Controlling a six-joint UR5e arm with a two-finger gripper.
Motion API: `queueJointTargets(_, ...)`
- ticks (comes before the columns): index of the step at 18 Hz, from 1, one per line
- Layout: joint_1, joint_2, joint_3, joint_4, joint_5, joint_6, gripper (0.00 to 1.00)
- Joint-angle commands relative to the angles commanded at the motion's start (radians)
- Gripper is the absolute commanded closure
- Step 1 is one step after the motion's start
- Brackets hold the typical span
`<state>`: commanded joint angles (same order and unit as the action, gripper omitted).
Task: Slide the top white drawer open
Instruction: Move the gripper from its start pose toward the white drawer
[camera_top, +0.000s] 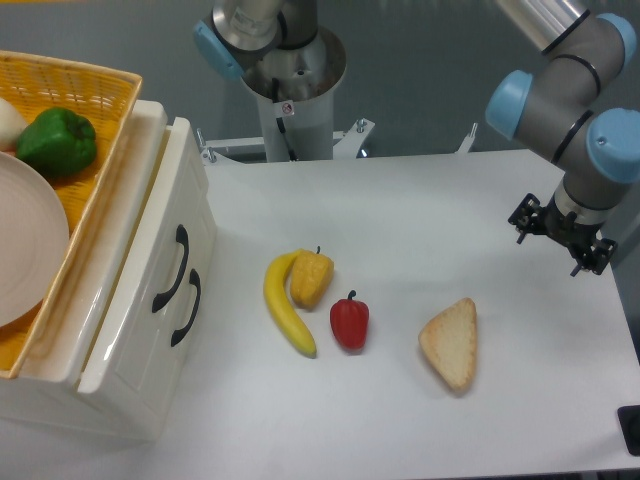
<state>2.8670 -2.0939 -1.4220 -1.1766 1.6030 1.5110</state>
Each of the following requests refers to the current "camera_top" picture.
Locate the white metal mounting bracket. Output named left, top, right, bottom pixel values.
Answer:
left=195, top=118, right=479, bottom=166

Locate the yellow woven basket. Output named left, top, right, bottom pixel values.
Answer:
left=1, top=51, right=142, bottom=379

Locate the black object at table edge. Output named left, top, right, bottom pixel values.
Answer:
left=617, top=405, right=640, bottom=457

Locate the triangular toast bread slice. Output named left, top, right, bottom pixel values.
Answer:
left=418, top=297, right=478, bottom=393

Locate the yellow toy banana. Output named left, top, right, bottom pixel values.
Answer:
left=263, top=249, right=317, bottom=359

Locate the pink round plate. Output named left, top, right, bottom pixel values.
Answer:
left=1, top=153, right=69, bottom=326

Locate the yellow toy bell pepper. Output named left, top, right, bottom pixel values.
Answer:
left=289, top=249, right=334, bottom=310

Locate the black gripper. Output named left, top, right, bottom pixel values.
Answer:
left=508, top=193, right=618, bottom=277

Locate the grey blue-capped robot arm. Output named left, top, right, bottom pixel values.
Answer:
left=193, top=1, right=639, bottom=274

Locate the white plastic drawer cabinet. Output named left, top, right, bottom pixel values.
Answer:
left=0, top=99, right=217, bottom=442

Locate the white toy onion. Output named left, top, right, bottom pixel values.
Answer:
left=0, top=98, right=27, bottom=151

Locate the green toy bell pepper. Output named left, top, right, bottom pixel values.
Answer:
left=16, top=107, right=97, bottom=178

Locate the white drawer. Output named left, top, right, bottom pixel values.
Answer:
left=78, top=118, right=216, bottom=440

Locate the red toy bell pepper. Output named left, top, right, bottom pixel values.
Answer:
left=330, top=290, right=369, bottom=351

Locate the lower drawer black handle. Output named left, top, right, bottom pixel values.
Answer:
left=170, top=268, right=202, bottom=348

